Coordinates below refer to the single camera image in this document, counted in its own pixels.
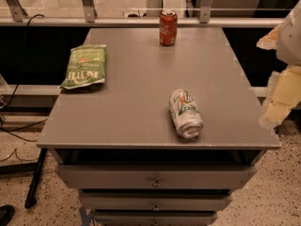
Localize black cable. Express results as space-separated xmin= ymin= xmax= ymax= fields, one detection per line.
xmin=0 ymin=13 xmax=49 ymax=143

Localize white green 7up can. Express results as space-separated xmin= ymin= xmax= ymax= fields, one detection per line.
xmin=168 ymin=89 xmax=203 ymax=138

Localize red coke can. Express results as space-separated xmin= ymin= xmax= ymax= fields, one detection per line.
xmin=159 ymin=9 xmax=178 ymax=46

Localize green chip bag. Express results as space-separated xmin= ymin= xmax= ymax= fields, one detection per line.
xmin=60 ymin=44 xmax=106 ymax=89

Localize black metal leg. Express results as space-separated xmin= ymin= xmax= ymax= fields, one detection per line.
xmin=24 ymin=149 xmax=47 ymax=209

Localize black shoe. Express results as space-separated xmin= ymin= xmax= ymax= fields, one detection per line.
xmin=0 ymin=204 xmax=15 ymax=226

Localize grey drawer cabinet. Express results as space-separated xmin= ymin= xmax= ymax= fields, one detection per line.
xmin=36 ymin=27 xmax=282 ymax=226

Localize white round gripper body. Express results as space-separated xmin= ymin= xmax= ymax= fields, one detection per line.
xmin=277 ymin=0 xmax=301 ymax=65

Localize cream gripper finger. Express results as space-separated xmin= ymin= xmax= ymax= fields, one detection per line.
xmin=256 ymin=25 xmax=280 ymax=50
xmin=259 ymin=65 xmax=301 ymax=129

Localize metal railing frame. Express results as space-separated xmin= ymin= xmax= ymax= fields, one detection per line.
xmin=0 ymin=0 xmax=301 ymax=29

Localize grey drawer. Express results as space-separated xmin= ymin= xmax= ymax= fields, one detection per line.
xmin=56 ymin=165 xmax=256 ymax=189
xmin=79 ymin=191 xmax=232 ymax=211
xmin=93 ymin=211 xmax=217 ymax=226

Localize bottom grey drawer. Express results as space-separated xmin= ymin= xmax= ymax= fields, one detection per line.
xmin=93 ymin=211 xmax=217 ymax=226

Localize middle grey drawer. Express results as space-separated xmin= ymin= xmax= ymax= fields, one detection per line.
xmin=79 ymin=191 xmax=232 ymax=211

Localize top grey drawer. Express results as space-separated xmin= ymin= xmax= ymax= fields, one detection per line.
xmin=56 ymin=165 xmax=256 ymax=189

